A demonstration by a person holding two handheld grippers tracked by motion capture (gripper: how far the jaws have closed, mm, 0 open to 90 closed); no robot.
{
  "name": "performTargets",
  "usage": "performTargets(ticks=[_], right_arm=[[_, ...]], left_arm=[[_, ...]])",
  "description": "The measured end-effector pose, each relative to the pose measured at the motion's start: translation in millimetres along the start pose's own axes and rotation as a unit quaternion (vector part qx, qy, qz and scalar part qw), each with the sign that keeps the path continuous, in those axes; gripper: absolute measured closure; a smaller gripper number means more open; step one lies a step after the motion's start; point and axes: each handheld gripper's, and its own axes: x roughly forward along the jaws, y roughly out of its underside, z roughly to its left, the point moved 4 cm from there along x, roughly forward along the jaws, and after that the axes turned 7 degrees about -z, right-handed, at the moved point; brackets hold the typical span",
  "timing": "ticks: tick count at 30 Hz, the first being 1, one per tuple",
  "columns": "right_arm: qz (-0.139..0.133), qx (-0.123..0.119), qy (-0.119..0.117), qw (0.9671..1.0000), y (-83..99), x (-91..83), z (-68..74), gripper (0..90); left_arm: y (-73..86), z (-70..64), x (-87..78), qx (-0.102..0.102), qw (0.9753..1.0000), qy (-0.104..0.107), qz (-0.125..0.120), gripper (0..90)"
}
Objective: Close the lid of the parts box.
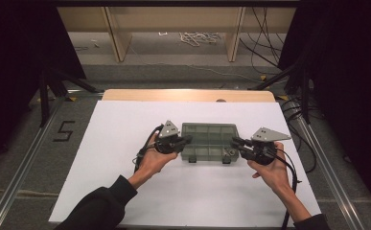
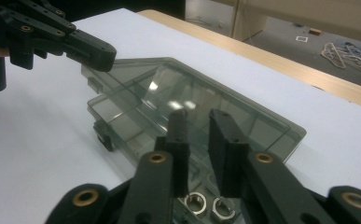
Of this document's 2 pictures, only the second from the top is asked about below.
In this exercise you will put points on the clear grey compartment box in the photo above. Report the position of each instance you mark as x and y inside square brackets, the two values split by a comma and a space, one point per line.
[137, 90]

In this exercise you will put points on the beige wooden shelf unit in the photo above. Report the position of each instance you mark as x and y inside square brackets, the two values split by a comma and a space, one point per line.
[249, 21]

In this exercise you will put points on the small wooden block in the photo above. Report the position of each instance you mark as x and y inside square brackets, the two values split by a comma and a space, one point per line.
[315, 31]

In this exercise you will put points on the silver hex nut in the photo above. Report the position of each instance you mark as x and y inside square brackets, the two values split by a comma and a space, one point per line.
[195, 204]
[223, 211]

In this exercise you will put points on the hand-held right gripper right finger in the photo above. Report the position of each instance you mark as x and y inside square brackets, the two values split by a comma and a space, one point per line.
[228, 155]

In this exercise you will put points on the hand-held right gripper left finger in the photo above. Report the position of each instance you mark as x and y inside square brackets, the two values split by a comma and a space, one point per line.
[179, 155]

